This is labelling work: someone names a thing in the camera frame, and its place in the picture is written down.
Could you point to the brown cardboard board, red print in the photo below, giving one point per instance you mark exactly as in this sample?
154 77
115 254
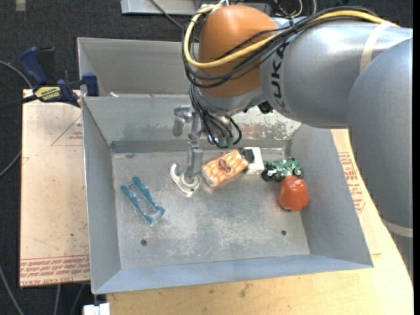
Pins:
52 182

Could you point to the grey metal bin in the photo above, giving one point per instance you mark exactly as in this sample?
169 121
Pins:
213 228

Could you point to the white and clear box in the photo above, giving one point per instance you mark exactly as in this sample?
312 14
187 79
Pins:
255 161

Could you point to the green toy motorcycle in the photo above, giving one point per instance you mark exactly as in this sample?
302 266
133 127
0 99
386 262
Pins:
281 170

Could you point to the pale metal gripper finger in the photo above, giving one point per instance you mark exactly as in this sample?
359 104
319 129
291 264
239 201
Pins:
196 161
181 116

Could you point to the red-orange toy pepper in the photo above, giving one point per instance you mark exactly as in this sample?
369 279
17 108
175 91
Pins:
293 194

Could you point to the orange patterned packet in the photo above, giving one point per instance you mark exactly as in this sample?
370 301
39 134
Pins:
224 168

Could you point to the blue clear plastic clip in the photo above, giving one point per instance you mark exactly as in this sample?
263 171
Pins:
141 200

